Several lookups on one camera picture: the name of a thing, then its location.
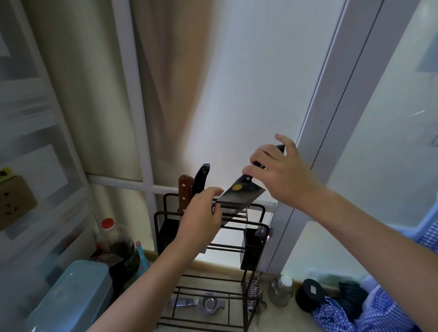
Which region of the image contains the light blue lidded container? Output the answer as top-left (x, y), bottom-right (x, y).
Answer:
top-left (24, 259), bottom-right (114, 332)

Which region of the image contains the black cutlery holder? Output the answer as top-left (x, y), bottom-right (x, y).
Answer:
top-left (240, 227), bottom-right (269, 271)
top-left (158, 217), bottom-right (180, 255)

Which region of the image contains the beige wall socket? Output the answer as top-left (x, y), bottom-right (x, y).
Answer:
top-left (0, 175), bottom-right (38, 232)

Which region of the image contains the brown wooden handle cleaver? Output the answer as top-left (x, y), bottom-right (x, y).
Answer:
top-left (177, 174), bottom-right (195, 214)

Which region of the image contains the blue checked cloth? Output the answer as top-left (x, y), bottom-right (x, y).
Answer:
top-left (312, 222), bottom-right (438, 332)

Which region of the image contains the blue spray bottle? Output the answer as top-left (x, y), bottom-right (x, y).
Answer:
top-left (134, 241), bottom-right (150, 280)

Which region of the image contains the person's left hand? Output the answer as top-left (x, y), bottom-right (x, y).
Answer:
top-left (172, 186), bottom-right (225, 261)

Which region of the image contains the black round jar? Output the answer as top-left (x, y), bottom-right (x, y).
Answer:
top-left (295, 279), bottom-right (328, 314)

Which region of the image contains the black metal knife rack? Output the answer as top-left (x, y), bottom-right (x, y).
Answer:
top-left (153, 192), bottom-right (271, 332)

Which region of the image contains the cleaver with yellow sticker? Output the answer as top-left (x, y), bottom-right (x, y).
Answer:
top-left (214, 144), bottom-right (286, 217)

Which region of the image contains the person's left forearm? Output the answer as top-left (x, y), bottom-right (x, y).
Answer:
top-left (87, 241), bottom-right (206, 332)

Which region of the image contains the beige curtain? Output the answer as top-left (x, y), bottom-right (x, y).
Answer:
top-left (22, 0), bottom-right (214, 182)

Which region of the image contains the small red checked pouch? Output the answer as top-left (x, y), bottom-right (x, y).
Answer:
top-left (246, 279), bottom-right (266, 314)

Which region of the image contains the glass jar white lid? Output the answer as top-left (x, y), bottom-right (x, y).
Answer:
top-left (267, 275), bottom-right (294, 307)

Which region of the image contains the person's right hand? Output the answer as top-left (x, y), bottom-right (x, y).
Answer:
top-left (241, 134), bottom-right (326, 210)

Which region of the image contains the person's right forearm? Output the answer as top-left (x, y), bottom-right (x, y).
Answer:
top-left (300, 186), bottom-right (438, 332)

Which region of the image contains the metal lemon squeezer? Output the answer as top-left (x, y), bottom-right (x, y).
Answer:
top-left (169, 292), bottom-right (226, 315)

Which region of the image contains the dark green cloth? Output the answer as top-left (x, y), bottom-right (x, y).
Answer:
top-left (337, 280), bottom-right (370, 322)

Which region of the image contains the red-capped dark sauce bottle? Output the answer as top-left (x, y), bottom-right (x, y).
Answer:
top-left (90, 218), bottom-right (141, 274)

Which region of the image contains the black handle cleaver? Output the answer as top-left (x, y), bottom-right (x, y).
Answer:
top-left (191, 163), bottom-right (211, 197)

